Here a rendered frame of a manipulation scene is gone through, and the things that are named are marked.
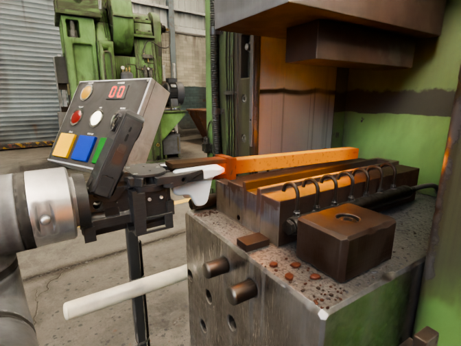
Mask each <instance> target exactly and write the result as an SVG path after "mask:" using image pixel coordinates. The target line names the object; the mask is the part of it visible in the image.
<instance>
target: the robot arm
mask: <svg viewBox="0 0 461 346"><path fill-rule="evenodd" d="M144 121H145V120H144V118H143V117H142V116H141V115H139V114H137V113H135V112H133V111H131V110H126V109H121V110H120V111H119V112H118V113H117V114H116V115H115V117H114V119H113V121H112V123H111V125H110V129H109V130H110V132H109V134H108V137H107V139H106V141H105V144H104V146H103V148H102V151H101V152H100V154H99V157H98V159H97V161H96V163H95V166H94V168H93V171H92V172H91V175H90V176H89V179H88V181H87V183H85V180H84V175H83V173H82V172H80V173H74V174H71V177H69V176H68V173H67V169H66V168H64V167H61V168H50V169H44V170H32V171H26V172H19V173H13V174H2V175H0V346H40V345H39V343H38V339H37V336H36V330H35V327H34V323H33V320H32V316H31V314H30V311H29V307H28V304H27V299H26V296H25V290H24V287H23V281H22V277H21V272H20V268H19V262H18V259H17V256H16V253H18V252H22V251H26V250H30V249H36V248H37V247H40V246H45V245H49V244H54V243H58V242H63V241H67V240H72V239H76V238H77V236H78V228H77V227H80V230H81V231H82V235H83V236H84V242H85V243H89V242H94V241H97V238H96V235H101V234H104V233H110V232H113V231H118V230H122V229H128V230H129V232H130V233H132V232H133V233H134V234H135V235H136V236H140V235H145V234H149V233H153V232H157V231H162V230H165V229H170V228H173V227H174V222H173V214H175V211H174V200H172V199H171V196H170V188H171V189H172V191H173V193H174V194H175V195H177V196H183V197H184V198H191V199H192V201H193V202H194V204H195V205H196V206H203V205H205V204H206V202H207V200H208V198H209V192H210V188H211V182H212V179H213V177H214V176H217V175H220V174H222V173H223V172H225V171H224V168H223V167H221V166H219V165H217V164H213V165H201V166H195V167H190V168H176V169H175V170H174V171H173V172H170V170H168V167H167V166H166V165H165V162H160V163H140V164H135V165H129V166H126V167H124V166H125V164H126V161H127V160H128V157H129V155H130V153H131V150H132V148H133V146H134V143H135V141H136V140H137V139H138V138H139V135H140V134H141V131H142V128H143V123H144ZM94 203H96V204H94ZM133 223H134V224H133ZM164 224H165V227H159V228H156V229H151V230H148V231H147V229H150V228H153V227H158V226H161V225H164Z"/></svg>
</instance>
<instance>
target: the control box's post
mask: <svg viewBox="0 0 461 346"><path fill-rule="evenodd" d="M125 232H126V246H127V254H128V268H129V276H130V278H131V280H133V279H138V278H140V277H141V265H140V256H139V240H138V236H136V235H135V234H134V233H133V232H132V233H130V232H129V230H128V229H125ZM132 312H133V319H134V333H135V340H136V342H137V344H139V343H142V342H143V341H146V340H147V339H146V330H145V314H144V305H143V295H141V296H138V297H135V298H133V299H132Z"/></svg>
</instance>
